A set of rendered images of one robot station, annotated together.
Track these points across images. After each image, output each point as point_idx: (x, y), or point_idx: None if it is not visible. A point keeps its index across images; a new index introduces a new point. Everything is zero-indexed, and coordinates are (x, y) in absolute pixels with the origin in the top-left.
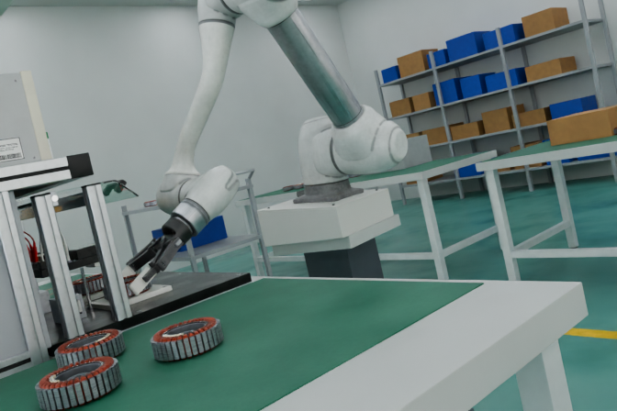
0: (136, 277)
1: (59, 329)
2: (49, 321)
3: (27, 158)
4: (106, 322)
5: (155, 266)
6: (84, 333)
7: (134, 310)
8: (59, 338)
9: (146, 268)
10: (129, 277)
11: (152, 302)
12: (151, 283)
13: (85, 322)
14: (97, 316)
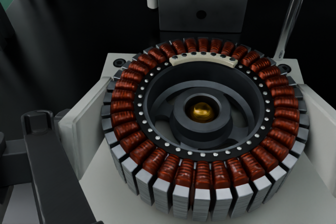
0: (218, 150)
1: None
2: (271, 3)
3: None
4: (22, 22)
5: (12, 140)
6: None
7: (12, 73)
8: None
9: (66, 115)
10: (269, 136)
11: (5, 126)
12: (134, 189)
13: (104, 14)
14: (122, 38)
